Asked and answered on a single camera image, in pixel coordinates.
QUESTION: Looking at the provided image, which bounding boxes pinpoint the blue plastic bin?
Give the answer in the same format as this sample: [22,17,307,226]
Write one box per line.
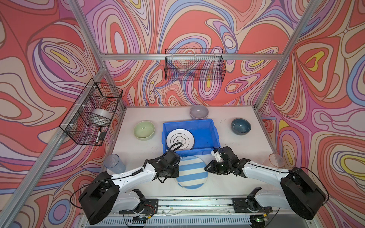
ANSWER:
[162,119,221,157]

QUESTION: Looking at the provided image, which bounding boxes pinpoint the black marker pen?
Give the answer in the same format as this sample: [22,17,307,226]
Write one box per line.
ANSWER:
[96,127,102,143]

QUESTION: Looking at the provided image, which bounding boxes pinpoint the dark blue bowl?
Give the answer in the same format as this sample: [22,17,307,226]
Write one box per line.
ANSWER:
[231,118,252,135]

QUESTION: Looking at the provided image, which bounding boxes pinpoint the black wire basket left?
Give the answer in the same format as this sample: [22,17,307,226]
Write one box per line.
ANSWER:
[60,79,123,146]

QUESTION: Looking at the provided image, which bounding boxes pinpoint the grey purple bowl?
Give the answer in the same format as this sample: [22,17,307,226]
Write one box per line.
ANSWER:
[189,105,209,120]

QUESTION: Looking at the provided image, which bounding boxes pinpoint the clear pink plastic cup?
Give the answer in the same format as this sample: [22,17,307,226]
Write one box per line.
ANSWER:
[263,154,285,169]

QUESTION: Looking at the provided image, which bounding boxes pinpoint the white clover outline plate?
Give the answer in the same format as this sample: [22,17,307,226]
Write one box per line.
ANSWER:
[166,129,195,151]

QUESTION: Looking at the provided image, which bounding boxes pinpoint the black wire basket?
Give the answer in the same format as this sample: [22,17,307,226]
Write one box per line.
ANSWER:
[164,47,226,82]
[60,79,123,146]

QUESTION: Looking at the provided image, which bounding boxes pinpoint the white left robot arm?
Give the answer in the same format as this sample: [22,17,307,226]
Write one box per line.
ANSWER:
[79,151,180,225]

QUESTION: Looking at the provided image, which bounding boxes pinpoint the black wire basket back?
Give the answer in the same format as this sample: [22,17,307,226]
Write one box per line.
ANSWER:
[164,47,226,82]

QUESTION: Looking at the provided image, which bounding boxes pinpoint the clear blue plastic cup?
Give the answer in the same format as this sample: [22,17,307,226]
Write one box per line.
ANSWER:
[104,154,126,174]

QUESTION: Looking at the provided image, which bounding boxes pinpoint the green bowl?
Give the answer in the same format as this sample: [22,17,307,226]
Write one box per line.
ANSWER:
[133,121,156,141]

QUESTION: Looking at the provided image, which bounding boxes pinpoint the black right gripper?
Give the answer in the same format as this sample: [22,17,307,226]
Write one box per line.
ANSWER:
[204,160,231,175]

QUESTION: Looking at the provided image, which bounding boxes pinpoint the blue white striped plate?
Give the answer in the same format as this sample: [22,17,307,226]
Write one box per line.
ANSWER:
[176,156,208,190]

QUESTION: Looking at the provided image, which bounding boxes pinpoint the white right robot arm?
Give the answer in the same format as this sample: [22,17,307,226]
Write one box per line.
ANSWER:
[205,146,326,220]

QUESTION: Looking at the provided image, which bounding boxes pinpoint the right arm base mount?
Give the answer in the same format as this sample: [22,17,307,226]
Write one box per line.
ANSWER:
[230,198,273,214]

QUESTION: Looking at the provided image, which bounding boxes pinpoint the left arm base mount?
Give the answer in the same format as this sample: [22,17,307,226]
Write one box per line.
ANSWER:
[119,198,159,216]

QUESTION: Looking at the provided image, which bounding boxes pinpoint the white tape roll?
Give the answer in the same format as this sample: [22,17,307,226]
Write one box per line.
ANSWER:
[89,108,112,126]

